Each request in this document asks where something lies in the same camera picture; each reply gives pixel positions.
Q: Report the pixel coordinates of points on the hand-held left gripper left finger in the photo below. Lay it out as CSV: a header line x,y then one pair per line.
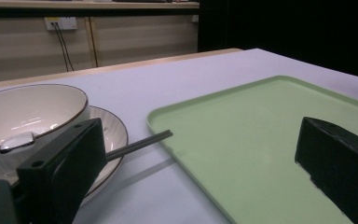
x,y
65,168

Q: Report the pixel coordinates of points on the grey chopstick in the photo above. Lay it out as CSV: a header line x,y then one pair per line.
x,y
143,142
136,148

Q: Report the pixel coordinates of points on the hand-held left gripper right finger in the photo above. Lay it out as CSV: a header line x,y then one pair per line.
x,y
341,165

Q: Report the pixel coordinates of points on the black curtain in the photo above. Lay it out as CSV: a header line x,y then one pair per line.
x,y
286,31

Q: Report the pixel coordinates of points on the white wall socket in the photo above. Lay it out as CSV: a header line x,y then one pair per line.
x,y
64,23

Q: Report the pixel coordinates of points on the white bowl with brown rim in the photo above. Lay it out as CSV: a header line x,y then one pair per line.
x,y
21,109

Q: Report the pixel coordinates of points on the white ceramic spoon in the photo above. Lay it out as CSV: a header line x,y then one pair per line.
x,y
16,142

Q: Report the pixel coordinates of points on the light green tray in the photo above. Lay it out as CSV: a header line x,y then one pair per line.
x,y
239,137

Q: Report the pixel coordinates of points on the white plate with brown rim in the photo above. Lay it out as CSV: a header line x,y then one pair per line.
x,y
115,130

